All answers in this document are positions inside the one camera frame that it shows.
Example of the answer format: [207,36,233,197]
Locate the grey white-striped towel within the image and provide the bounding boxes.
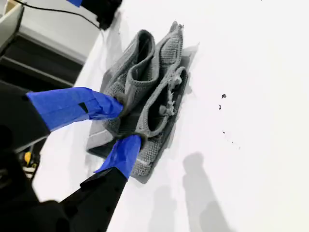
[85,20,201,185]

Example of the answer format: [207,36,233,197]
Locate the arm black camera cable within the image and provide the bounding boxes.
[14,0,102,30]

